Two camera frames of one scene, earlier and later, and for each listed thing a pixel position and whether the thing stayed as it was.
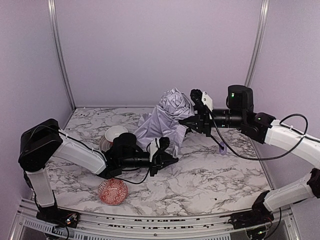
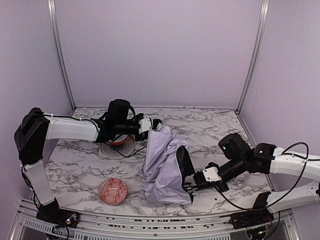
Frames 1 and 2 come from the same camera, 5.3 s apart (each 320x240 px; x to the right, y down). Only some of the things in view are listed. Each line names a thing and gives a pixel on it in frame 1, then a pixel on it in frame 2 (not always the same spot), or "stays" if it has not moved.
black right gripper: x=204 y=122 to x=198 y=180
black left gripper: x=154 y=164 to x=155 y=124
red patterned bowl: x=113 y=191 stays
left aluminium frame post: x=52 y=8 stays
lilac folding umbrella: x=165 y=120 to x=163 y=182
